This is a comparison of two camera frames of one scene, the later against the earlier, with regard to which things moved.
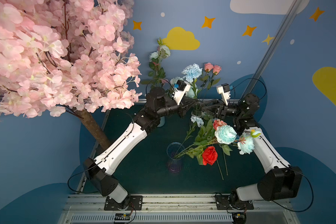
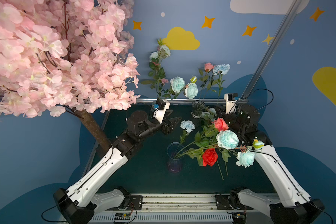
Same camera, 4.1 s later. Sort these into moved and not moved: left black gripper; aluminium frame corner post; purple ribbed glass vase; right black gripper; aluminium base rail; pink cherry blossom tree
Moved: left black gripper; right black gripper
Not moved: purple ribbed glass vase; aluminium base rail; aluminium frame corner post; pink cherry blossom tree
